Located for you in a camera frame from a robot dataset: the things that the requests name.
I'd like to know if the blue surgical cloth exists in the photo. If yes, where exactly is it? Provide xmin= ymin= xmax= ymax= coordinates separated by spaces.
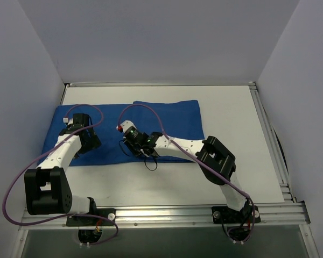
xmin=42 ymin=100 xmax=205 ymax=166

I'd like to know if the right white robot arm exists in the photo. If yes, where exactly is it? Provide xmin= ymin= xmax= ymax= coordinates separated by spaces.
xmin=117 ymin=122 xmax=251 ymax=222

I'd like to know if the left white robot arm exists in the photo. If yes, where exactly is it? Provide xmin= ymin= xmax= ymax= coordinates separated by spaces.
xmin=24 ymin=113 xmax=101 ymax=225

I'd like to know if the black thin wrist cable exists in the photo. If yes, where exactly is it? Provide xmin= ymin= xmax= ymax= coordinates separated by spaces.
xmin=119 ymin=139 xmax=158 ymax=172

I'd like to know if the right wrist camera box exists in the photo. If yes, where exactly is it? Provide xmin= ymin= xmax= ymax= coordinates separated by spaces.
xmin=116 ymin=120 xmax=135 ymax=133

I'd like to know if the back aluminium frame rail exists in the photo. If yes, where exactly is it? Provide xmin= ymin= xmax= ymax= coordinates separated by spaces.
xmin=68 ymin=82 xmax=256 ymax=87

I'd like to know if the aluminium frame rail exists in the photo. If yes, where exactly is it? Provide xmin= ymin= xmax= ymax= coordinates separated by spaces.
xmin=18 ymin=203 xmax=311 ymax=231
xmin=249 ymin=82 xmax=297 ymax=203
xmin=68 ymin=82 xmax=256 ymax=87

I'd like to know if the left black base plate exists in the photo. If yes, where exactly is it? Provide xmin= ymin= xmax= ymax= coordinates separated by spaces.
xmin=66 ymin=208 xmax=116 ymax=227

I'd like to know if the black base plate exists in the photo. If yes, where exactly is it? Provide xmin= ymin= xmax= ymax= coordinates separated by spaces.
xmin=66 ymin=208 xmax=116 ymax=227
xmin=211 ymin=205 xmax=261 ymax=224

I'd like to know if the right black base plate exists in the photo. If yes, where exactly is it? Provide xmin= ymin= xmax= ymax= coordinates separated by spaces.
xmin=211 ymin=205 xmax=261 ymax=224

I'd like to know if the right aluminium frame rail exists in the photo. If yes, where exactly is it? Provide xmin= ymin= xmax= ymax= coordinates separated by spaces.
xmin=249 ymin=82 xmax=297 ymax=203

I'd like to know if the front aluminium frame rail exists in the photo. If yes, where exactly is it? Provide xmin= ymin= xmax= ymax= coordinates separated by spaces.
xmin=18 ymin=203 xmax=311 ymax=231

